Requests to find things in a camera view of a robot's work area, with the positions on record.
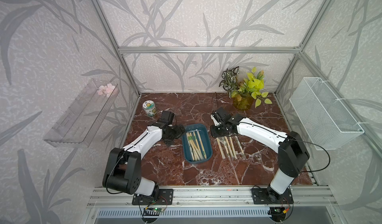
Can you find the clear acrylic wall shelf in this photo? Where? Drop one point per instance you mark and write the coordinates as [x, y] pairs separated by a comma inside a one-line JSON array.
[[79, 124]]

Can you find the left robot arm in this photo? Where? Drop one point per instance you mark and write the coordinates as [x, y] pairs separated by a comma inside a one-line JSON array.
[[123, 169]]

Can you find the potted green plant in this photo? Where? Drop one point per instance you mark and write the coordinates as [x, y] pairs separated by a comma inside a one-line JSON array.
[[246, 92]]

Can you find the pink flower decoration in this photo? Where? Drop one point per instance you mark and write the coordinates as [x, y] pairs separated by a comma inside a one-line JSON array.
[[106, 90]]

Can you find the aluminium front rail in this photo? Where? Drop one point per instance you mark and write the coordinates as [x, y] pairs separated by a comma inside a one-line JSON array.
[[217, 196]]

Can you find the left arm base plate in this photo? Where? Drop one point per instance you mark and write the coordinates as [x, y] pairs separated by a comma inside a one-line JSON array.
[[160, 196]]

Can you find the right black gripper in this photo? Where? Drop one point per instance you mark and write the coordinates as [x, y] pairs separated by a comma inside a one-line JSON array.
[[213, 133]]

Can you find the small printed tin can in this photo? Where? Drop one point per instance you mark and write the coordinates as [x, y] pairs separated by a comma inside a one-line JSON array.
[[149, 108]]

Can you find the white wire mesh basket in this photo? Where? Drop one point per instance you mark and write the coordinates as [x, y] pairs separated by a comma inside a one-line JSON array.
[[328, 123]]

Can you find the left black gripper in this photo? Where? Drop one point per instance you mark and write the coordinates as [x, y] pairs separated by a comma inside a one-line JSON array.
[[178, 133]]

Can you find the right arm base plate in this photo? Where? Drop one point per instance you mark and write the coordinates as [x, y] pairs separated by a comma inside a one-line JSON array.
[[267, 196]]

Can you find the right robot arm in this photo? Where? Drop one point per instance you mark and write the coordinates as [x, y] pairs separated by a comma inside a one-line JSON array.
[[291, 150]]

